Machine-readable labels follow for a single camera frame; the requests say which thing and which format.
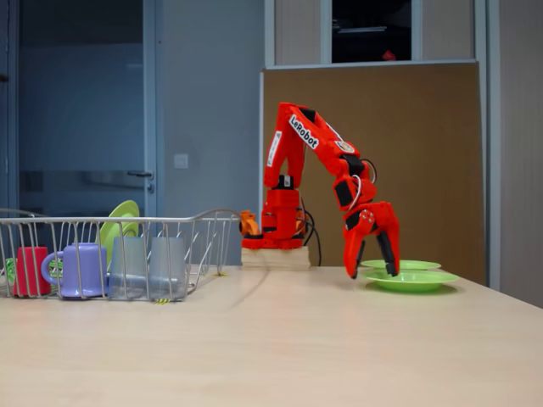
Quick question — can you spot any green plastic plate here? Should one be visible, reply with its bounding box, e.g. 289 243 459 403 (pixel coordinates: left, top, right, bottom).
360 259 442 271
97 199 140 255
364 270 462 293

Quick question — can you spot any smoky translucent plastic cup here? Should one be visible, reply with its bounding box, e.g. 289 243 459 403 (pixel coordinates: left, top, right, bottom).
148 236 187 300

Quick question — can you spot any pale translucent plastic cup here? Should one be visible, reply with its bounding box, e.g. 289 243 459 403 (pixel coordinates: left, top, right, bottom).
108 236 149 300

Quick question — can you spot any purple plastic mug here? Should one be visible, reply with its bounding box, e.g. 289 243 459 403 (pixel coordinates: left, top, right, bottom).
41 243 109 300

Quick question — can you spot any red plastic cup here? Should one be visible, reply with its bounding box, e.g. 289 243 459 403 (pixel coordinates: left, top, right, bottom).
13 246 52 297

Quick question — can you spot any green whisk with steel handle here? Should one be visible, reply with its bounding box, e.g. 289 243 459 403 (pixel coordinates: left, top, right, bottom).
3 256 183 289

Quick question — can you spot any wooden base block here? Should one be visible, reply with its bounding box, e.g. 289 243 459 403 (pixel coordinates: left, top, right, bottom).
241 248 311 270

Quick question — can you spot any brown board panel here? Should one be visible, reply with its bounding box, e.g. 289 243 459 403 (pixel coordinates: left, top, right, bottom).
259 61 487 287

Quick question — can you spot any grey glass door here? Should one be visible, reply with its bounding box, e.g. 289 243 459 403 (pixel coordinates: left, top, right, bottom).
8 0 159 220

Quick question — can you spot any black cable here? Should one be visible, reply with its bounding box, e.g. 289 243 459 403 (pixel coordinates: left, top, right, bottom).
301 209 322 267

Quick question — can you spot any metal wire dish rack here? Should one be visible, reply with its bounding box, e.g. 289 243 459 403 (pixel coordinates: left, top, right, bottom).
0 208 244 303

